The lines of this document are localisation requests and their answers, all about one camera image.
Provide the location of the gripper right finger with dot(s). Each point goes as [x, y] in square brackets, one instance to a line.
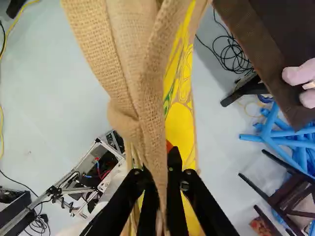
[174, 196]

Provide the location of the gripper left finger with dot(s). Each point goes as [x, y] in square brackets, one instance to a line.
[118, 196]

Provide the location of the burlap bag with yellow print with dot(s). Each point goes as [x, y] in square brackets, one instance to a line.
[133, 73]

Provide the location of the dark wooden chair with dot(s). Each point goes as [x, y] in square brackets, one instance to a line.
[290, 194]

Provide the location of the blue foam tube pile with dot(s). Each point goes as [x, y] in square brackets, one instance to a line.
[268, 127]

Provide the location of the pale purple plush toy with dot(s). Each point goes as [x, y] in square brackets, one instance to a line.
[295, 73]

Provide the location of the dark brown table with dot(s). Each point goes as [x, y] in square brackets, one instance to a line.
[258, 37]

